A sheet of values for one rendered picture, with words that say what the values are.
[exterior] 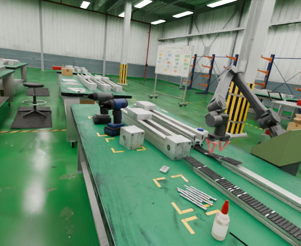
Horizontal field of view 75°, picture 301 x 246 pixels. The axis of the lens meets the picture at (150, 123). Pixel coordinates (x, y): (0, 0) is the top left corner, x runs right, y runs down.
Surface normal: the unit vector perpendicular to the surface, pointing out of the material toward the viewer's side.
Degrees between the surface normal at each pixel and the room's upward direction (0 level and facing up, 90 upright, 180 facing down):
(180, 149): 90
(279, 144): 90
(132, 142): 90
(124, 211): 0
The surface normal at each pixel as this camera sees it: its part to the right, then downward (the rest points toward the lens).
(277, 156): -0.88, 0.04
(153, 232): 0.11, -0.95
